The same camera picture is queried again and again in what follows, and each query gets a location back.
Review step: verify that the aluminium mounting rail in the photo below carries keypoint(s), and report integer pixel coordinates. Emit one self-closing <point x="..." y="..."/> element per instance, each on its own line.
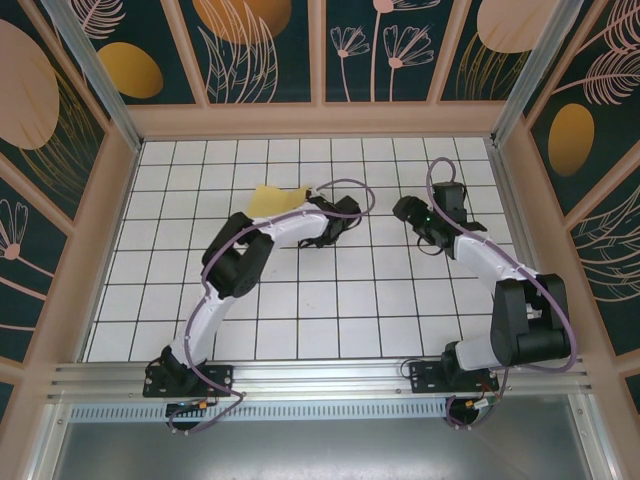
<point x="325" y="375"/>

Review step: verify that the grey metal sheet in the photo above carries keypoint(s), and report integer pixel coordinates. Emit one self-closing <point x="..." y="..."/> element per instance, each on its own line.
<point x="325" y="450"/>

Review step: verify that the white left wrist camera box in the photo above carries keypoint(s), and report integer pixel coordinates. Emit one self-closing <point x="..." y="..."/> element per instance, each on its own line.
<point x="313" y="193"/>

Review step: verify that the aluminium side rail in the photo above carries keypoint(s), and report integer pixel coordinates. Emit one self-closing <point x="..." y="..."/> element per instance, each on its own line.
<point x="506" y="185"/>

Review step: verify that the aluminium frame post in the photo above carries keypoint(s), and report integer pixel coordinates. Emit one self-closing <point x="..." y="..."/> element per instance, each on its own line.
<point x="531" y="75"/>
<point x="99" y="80"/>

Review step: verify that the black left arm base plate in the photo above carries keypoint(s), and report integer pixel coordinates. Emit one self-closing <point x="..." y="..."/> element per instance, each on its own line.
<point x="220" y="380"/>

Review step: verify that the black controller board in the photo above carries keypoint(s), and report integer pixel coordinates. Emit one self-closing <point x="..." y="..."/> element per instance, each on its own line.
<point x="182" y="407"/>

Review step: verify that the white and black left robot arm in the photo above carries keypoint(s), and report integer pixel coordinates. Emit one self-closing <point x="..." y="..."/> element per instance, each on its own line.
<point x="235" y="260"/>

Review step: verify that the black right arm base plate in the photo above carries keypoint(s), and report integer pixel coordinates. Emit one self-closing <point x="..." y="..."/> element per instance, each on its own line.
<point x="425" y="380"/>

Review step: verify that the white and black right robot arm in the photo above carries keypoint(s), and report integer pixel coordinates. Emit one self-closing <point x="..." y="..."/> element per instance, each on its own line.
<point x="525" y="320"/>

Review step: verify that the yellow square paper sheet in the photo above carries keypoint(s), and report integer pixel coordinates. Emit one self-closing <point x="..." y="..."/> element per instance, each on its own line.
<point x="272" y="202"/>

